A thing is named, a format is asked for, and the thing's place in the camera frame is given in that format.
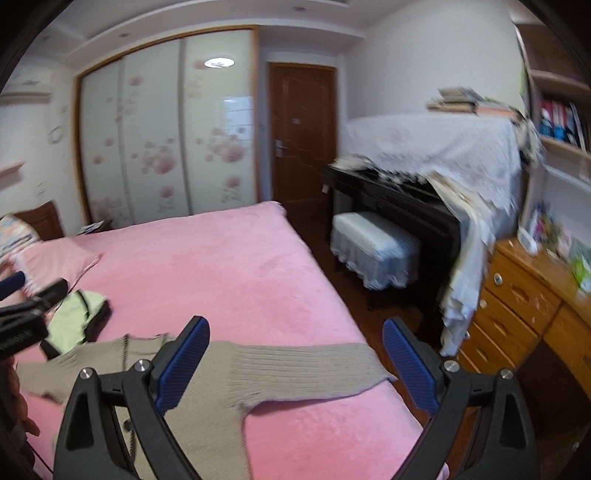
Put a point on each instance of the pink wall shelf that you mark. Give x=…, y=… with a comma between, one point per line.
x=10, y=169

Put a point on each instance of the white covered piano stool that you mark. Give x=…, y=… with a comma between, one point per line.
x=381, y=253

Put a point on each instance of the white air conditioner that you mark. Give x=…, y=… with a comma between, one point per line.
x=29, y=85

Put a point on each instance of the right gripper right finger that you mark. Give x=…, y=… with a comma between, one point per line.
x=502, y=443

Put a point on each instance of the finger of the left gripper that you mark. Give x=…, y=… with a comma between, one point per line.
x=46, y=299
x=12, y=284

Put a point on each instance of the brown wooden door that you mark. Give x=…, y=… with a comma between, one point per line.
x=303, y=125

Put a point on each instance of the stack of books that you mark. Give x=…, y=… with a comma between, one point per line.
x=462, y=100

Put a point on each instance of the folded striped quilt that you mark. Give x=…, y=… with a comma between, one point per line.
x=15, y=235

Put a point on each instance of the pink bed blanket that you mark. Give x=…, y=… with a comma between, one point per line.
x=248, y=273

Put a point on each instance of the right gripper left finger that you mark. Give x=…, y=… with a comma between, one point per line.
x=90, y=443

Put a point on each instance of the pink ruffled pillow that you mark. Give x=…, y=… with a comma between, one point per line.
x=43, y=263

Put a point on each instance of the wooden bookshelf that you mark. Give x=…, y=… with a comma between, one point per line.
x=559, y=100

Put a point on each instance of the black upright piano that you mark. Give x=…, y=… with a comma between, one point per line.
x=415, y=208

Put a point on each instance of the beige knit sweater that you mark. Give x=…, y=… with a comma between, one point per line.
x=230, y=380

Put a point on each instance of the floral sliding wardrobe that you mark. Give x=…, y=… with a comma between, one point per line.
x=168, y=128

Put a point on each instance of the person's left hand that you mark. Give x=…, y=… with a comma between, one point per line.
x=15, y=413

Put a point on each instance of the wooden desk with drawers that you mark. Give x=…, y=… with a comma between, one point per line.
x=527, y=300

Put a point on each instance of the green and black garment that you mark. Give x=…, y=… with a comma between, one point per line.
x=79, y=319

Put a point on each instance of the wooden headboard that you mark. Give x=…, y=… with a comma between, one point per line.
x=44, y=220

